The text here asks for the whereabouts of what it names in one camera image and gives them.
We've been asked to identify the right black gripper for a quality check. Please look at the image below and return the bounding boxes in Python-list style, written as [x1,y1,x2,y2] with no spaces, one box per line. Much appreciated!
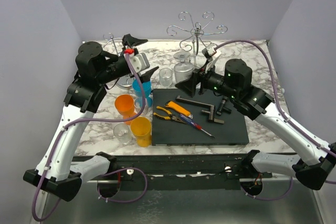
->
[176,60,238,100]

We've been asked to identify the clear stemless wine glass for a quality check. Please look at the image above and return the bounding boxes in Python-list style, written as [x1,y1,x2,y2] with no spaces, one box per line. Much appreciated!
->
[173,51,194,83]

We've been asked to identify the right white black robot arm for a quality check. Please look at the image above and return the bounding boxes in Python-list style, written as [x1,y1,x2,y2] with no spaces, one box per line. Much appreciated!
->
[176,59,335,190]

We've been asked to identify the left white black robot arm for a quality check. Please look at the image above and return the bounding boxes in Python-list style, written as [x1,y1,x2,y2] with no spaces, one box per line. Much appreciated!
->
[23,34,156,201]

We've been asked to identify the small clear wine glass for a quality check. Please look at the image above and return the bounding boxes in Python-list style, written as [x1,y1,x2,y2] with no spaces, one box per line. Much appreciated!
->
[134,97,149,116]

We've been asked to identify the tall chrome wine glass rack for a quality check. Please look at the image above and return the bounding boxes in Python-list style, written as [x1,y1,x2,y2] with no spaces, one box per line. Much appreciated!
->
[166,11,228,67]

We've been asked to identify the clear tumbler centre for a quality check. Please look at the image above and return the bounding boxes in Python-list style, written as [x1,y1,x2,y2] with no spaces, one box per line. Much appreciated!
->
[159,68,173,87]

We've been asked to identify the yellow utility knife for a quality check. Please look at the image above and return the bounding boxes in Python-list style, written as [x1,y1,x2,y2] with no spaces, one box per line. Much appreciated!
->
[165,101,193,119]

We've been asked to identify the blue plastic goblet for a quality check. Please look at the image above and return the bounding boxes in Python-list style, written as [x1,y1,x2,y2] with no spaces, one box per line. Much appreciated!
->
[132,79,153,108]

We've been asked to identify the red blue screwdriver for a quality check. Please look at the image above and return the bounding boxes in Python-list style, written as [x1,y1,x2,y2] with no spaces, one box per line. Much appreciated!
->
[179,114,215,138]

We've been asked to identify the dark grey tray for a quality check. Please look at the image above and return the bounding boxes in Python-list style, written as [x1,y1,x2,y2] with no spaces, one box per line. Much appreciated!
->
[152,89,249,146]

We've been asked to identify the black t-shaped tool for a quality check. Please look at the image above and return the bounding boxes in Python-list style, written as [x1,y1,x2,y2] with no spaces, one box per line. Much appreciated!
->
[216,96,232,115]

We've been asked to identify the orange plastic goblet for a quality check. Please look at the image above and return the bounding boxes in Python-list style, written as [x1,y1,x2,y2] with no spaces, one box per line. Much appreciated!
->
[114,94,136,119]

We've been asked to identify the yellow plastic cup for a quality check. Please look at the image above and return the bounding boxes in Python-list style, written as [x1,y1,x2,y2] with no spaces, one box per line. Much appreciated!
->
[130,116,152,147]

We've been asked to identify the clear glass near front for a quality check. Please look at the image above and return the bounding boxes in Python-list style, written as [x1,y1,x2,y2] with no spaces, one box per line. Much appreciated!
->
[113,123,132,144]

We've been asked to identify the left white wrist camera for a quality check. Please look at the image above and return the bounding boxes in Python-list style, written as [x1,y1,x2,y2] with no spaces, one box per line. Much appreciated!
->
[124,48,150,73]

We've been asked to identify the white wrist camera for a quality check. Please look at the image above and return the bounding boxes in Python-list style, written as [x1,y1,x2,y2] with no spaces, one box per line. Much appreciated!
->
[202,43,221,73]
[124,48,150,73]

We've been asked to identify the small chrome wire rack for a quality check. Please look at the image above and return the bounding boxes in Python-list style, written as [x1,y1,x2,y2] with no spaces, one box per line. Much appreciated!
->
[103,33,134,90]

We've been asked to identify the long black metal bracket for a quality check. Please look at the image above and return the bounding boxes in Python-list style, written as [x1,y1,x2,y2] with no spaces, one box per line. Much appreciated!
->
[175,95,224,124]

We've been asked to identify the yellow handled pliers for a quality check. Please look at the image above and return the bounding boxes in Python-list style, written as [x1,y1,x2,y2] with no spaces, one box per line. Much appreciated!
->
[153,106,186,124]

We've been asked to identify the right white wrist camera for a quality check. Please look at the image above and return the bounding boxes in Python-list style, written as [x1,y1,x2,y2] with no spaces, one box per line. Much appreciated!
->
[202,43,221,73]

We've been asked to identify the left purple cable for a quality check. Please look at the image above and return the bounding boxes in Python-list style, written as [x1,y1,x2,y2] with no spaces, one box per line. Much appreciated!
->
[31,52,148,222]

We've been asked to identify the aluminium frame rail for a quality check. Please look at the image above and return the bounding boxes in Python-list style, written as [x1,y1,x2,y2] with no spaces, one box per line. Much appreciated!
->
[41,158,320,183]

